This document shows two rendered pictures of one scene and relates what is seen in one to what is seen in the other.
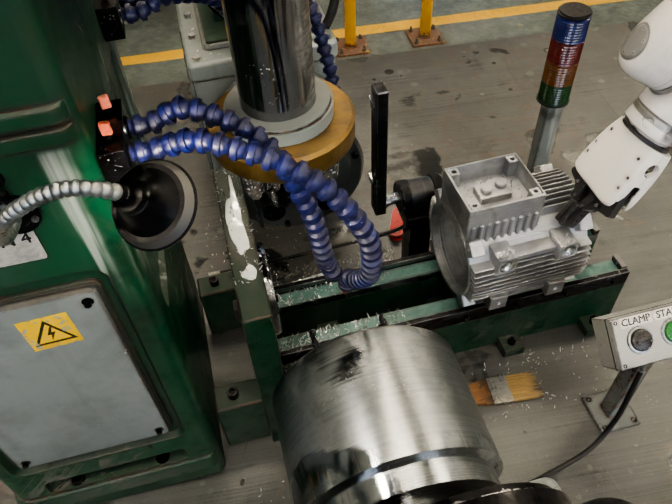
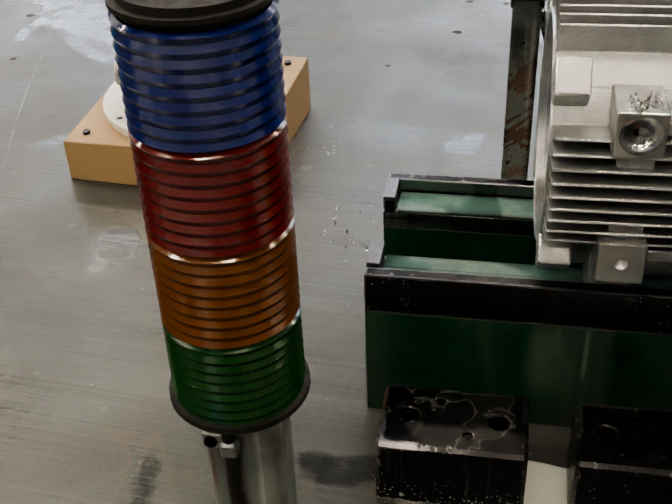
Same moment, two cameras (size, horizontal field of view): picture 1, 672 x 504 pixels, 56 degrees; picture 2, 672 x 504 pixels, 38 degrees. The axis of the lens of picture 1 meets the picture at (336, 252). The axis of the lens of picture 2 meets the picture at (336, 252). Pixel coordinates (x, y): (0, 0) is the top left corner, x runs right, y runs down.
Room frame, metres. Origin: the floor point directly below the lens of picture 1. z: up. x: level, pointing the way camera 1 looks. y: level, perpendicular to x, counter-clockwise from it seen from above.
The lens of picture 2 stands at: (1.33, -0.28, 1.33)
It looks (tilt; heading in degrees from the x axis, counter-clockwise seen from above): 35 degrees down; 203
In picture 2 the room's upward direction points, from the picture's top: 3 degrees counter-clockwise
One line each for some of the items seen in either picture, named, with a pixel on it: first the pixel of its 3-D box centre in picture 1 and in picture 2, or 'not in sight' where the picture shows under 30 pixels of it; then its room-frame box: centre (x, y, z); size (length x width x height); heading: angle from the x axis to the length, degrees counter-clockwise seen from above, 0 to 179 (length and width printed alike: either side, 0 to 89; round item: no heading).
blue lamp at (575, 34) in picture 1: (571, 25); (200, 61); (1.04, -0.45, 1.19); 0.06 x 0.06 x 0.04
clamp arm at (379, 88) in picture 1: (380, 153); not in sight; (0.80, -0.08, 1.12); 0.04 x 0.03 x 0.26; 102
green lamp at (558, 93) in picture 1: (555, 89); (235, 346); (1.04, -0.45, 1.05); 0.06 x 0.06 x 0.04
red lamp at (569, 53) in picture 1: (565, 47); (213, 169); (1.04, -0.45, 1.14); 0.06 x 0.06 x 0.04
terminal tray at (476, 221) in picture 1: (490, 198); not in sight; (0.69, -0.24, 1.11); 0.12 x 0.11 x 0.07; 103
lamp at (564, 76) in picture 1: (560, 69); (225, 263); (1.04, -0.45, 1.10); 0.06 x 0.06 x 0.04
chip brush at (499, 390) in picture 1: (482, 393); not in sight; (0.53, -0.24, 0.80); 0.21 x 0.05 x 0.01; 96
